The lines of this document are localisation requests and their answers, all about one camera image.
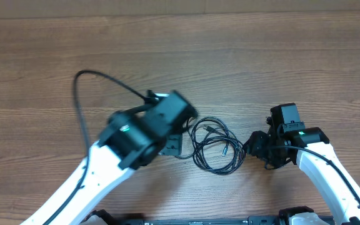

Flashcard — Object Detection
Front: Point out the thick black cable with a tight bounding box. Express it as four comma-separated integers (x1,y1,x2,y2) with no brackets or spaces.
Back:
175,116,246,176

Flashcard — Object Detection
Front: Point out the black cable grey metal plug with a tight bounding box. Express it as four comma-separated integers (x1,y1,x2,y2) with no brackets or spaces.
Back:
202,125,229,157

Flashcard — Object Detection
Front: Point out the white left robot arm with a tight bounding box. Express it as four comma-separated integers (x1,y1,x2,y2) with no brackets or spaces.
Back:
24,91,198,224

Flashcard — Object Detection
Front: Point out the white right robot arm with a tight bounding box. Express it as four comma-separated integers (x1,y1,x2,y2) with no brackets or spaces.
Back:
242,103,360,224

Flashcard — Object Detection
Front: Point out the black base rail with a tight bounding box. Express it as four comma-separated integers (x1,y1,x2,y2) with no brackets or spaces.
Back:
82,206,336,225

